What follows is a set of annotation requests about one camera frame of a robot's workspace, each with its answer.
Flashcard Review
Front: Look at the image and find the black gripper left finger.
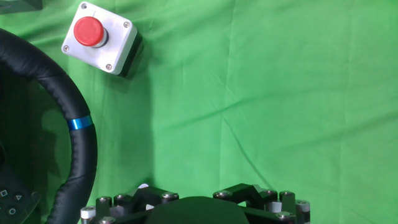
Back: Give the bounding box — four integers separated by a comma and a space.
80, 183, 180, 224

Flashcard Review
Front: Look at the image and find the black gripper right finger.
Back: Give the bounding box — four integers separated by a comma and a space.
213, 182, 312, 224

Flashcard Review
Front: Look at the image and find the black leather steering wheel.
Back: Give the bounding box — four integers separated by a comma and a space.
0, 27, 99, 224

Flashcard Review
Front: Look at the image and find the green cloth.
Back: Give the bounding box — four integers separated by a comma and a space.
0, 0, 398, 224

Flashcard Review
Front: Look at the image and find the grey box large red button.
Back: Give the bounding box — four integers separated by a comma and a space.
61, 1, 144, 78

